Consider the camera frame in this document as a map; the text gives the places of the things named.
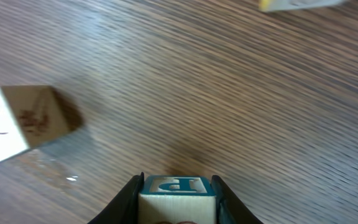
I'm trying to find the yellow edged red circle block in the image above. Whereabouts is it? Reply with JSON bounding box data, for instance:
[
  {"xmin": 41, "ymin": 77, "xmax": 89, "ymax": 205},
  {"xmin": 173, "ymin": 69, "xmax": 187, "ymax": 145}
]
[{"xmin": 259, "ymin": 0, "xmax": 346, "ymax": 12}]

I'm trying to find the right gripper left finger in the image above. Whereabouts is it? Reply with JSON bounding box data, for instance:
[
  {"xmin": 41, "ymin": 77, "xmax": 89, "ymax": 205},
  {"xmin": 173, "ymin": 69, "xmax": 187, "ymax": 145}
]
[{"xmin": 88, "ymin": 172, "xmax": 144, "ymax": 224}]

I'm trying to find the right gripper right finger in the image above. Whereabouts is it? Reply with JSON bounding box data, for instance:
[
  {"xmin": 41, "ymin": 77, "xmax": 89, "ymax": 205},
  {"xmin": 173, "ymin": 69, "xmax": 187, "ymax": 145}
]
[{"xmin": 211, "ymin": 175, "xmax": 263, "ymax": 224}]

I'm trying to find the green F block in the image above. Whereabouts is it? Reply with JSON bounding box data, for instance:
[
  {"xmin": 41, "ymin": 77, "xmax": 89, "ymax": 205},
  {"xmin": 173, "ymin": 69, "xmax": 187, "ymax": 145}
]
[{"xmin": 138, "ymin": 175, "xmax": 217, "ymax": 224}]

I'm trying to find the plain white block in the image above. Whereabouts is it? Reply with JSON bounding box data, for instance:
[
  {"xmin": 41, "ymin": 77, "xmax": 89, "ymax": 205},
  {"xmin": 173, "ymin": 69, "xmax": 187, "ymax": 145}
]
[{"xmin": 0, "ymin": 85, "xmax": 83, "ymax": 162}]

